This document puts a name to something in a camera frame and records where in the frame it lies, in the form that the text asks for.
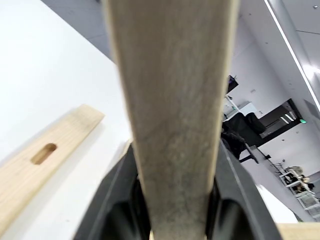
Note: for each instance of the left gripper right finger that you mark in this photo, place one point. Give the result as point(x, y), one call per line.
point(240, 200)

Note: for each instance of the wooden bar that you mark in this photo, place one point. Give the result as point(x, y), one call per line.
point(172, 112)
point(300, 231)

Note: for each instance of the wooden leg with slot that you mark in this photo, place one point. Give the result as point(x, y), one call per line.
point(37, 160)

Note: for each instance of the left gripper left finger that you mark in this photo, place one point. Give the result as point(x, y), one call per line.
point(117, 190)

